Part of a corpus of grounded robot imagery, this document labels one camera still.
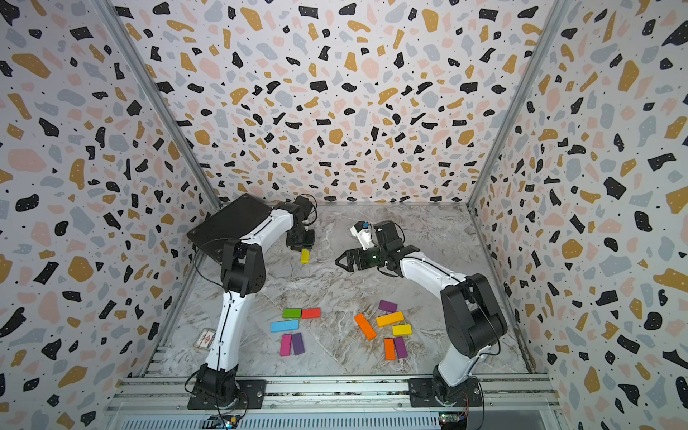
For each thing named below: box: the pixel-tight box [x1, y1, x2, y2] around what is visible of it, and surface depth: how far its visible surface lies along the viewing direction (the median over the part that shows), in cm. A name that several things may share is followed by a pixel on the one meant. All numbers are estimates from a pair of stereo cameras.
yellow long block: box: [300, 248, 311, 265], surface depth 105 cm
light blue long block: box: [270, 318, 300, 333], surface depth 87 cm
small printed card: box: [191, 327, 217, 352], surface depth 83 cm
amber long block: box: [376, 310, 405, 327], surface depth 90 cm
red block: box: [301, 308, 322, 319], surface depth 91 cm
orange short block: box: [383, 337, 396, 362], surface depth 84 cm
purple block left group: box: [292, 332, 306, 356], surface depth 85 cm
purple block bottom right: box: [393, 336, 409, 359], surface depth 84 cm
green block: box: [282, 308, 302, 319], surface depth 92 cm
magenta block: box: [279, 334, 293, 357], surface depth 84 cm
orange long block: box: [353, 312, 378, 342], surface depth 87 cm
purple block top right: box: [378, 299, 398, 313], surface depth 94 cm
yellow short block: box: [392, 324, 413, 336], surface depth 88 cm
